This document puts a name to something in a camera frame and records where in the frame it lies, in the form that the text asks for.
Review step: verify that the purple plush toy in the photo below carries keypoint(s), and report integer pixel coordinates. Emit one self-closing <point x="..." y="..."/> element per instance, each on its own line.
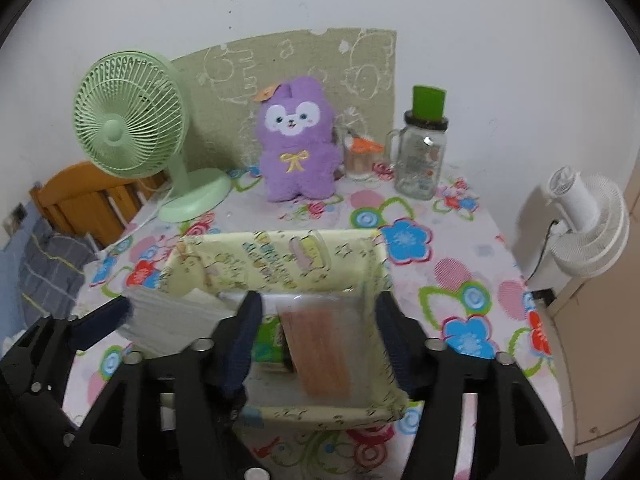
<point x="297" y="160"/>

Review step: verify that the white tissue pack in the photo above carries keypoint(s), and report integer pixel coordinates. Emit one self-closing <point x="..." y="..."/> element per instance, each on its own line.
<point x="170" y="315"/>

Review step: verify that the green cartoon print board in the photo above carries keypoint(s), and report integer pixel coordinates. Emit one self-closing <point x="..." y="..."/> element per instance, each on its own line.
<point x="225" y="85"/>

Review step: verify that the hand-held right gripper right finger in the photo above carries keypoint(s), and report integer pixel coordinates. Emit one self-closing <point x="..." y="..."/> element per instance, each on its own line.
<point x="395" y="345"/>

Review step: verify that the white floor fan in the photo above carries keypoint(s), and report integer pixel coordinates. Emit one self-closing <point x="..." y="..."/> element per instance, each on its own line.
<point x="590" y="240"/>

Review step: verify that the yellow fabric storage box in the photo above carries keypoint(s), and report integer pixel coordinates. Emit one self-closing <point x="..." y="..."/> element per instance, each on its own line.
<point x="280" y="260"/>

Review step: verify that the wall socket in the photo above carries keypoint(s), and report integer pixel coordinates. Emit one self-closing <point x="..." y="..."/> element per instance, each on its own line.
<point x="17" y="214"/>

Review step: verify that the wooden bed headboard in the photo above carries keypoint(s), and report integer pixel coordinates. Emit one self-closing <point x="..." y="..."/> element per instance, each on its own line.
<point x="80" y="195"/>

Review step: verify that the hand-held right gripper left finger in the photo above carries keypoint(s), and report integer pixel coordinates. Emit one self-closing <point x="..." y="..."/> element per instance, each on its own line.
<point x="245" y="340"/>

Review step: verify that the pink packet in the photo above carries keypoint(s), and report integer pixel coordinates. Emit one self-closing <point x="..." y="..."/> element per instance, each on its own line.
<point x="320" y="350"/>

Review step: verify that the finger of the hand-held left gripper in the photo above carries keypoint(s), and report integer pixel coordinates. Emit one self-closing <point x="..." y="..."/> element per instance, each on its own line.
<point x="100" y="320"/>

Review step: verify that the grey plaid pillow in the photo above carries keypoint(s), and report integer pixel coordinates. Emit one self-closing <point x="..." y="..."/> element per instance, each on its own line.
<point x="45" y="270"/>

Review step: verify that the floral tablecloth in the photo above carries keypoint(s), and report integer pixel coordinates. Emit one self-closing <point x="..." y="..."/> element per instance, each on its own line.
<point x="450" y="260"/>

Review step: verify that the green desk fan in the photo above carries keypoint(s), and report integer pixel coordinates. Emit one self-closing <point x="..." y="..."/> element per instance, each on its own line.
<point x="115" y="130"/>

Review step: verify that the green and white tissue packet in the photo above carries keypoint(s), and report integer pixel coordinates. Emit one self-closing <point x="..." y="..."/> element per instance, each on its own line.
<point x="267" y="340"/>

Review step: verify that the glass jar with green lid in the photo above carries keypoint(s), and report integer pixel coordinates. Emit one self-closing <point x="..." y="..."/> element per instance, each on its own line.
<point x="420" y="160"/>

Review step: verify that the small orange-lid container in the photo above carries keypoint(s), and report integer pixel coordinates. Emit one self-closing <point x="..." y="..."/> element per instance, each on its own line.
<point x="357" y="160"/>

